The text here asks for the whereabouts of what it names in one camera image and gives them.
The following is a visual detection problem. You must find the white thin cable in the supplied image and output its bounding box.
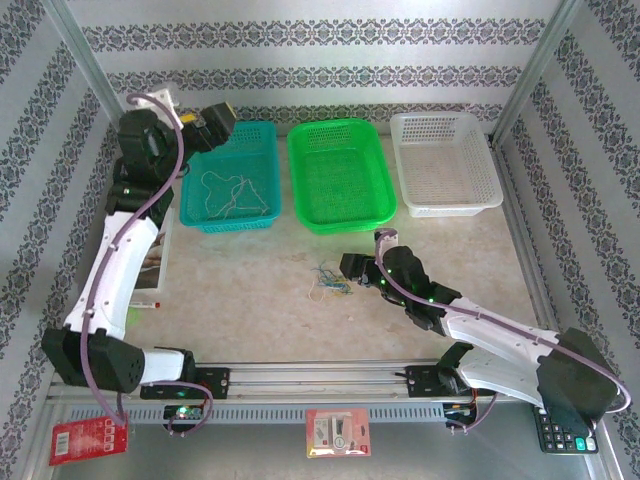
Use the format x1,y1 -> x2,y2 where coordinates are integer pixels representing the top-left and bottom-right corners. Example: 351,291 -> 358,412
199,169 -> 271,221

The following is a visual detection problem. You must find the teal plastic basket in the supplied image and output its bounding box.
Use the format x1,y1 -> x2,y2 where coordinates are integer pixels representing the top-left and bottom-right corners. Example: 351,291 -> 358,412
178,120 -> 283,235

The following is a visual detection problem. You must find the green plastic basket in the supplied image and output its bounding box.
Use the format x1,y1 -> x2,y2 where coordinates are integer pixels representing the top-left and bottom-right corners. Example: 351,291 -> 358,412
287,117 -> 399,235

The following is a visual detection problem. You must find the paperback book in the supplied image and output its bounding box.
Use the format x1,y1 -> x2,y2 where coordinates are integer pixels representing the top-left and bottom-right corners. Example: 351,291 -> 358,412
133,207 -> 176,292

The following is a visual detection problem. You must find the white plastic basket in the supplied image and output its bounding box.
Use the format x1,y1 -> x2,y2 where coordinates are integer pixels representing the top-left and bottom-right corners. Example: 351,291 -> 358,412
389,111 -> 504,219

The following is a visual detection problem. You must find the pink flash drive package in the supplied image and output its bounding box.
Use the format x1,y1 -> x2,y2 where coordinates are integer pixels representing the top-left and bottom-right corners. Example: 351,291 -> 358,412
305,407 -> 372,460

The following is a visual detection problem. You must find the black desk calculator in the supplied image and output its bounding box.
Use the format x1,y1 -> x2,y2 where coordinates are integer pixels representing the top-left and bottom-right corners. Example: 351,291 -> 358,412
532,404 -> 600,455

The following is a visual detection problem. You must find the red packaging card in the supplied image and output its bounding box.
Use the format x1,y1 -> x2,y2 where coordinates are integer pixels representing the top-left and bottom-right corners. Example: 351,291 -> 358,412
48,414 -> 131,467

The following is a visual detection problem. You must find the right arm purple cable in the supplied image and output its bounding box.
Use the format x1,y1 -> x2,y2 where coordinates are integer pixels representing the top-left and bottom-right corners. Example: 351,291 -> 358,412
374,229 -> 632,436

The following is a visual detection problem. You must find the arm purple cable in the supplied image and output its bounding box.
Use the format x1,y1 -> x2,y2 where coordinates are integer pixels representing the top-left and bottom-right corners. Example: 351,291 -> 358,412
374,229 -> 632,436
79,93 -> 215,440

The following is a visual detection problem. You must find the aluminium frame post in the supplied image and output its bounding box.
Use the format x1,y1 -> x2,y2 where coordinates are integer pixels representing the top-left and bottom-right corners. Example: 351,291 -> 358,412
489,0 -> 594,149
42,0 -> 126,121

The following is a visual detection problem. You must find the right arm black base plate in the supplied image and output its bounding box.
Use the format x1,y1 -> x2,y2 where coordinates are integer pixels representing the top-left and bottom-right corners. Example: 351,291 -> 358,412
404,364 -> 496,399

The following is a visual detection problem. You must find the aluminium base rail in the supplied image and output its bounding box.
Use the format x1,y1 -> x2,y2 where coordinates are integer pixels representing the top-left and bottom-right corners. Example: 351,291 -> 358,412
49,357 -> 546,401

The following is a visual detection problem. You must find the aluminium frame side rail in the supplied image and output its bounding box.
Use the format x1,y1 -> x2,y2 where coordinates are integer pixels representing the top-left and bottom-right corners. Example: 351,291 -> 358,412
492,142 -> 559,331

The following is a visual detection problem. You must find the grey slotted cable duct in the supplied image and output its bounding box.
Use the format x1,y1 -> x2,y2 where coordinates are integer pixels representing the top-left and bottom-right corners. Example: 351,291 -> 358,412
64,402 -> 481,426

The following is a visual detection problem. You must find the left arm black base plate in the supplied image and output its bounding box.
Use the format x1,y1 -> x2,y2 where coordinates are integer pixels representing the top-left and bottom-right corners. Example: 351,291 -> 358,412
139,367 -> 231,401

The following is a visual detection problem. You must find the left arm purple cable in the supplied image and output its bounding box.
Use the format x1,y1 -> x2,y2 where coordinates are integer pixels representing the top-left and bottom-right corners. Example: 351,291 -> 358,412
79,93 -> 215,440

